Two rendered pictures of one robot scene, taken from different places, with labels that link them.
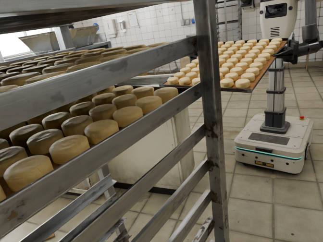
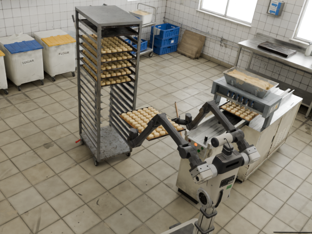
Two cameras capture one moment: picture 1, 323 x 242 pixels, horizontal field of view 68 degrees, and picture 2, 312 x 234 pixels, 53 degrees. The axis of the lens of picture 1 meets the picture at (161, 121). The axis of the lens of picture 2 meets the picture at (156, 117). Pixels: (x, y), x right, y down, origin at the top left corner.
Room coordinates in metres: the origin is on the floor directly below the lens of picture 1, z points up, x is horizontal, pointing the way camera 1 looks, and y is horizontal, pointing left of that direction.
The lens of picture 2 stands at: (1.83, -2.78, 2.68)
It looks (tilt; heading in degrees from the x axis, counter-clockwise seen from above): 32 degrees down; 105
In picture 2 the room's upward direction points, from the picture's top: 7 degrees clockwise
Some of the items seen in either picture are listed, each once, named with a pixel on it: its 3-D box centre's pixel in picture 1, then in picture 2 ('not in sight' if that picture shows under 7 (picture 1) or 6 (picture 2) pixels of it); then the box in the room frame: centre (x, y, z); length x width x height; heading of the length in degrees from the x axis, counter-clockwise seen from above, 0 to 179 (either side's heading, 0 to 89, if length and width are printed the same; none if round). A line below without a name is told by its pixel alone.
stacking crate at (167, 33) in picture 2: not in sight; (165, 30); (-0.08, 4.39, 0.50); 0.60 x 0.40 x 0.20; 66
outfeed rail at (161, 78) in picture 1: (79, 83); (256, 113); (2.15, 0.66, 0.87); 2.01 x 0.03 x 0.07; 65
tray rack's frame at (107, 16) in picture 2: not in sight; (106, 88); (0.38, 0.26, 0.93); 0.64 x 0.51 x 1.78; 140
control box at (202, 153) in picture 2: not in sight; (196, 146); (1.61, -0.17, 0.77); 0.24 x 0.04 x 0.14; 155
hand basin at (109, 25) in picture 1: (98, 45); not in sight; (6.46, 1.25, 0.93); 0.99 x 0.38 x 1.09; 64
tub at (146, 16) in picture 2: not in sight; (140, 16); (-0.50, 3.74, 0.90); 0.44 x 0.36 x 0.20; 162
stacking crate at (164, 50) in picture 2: not in sight; (163, 47); (-0.08, 4.39, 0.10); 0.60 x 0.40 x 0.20; 62
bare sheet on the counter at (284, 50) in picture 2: not in sight; (277, 47); (2.40, 3.32, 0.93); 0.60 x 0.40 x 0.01; 155
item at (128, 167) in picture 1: (143, 136); (209, 156); (1.76, 0.16, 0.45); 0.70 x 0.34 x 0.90; 65
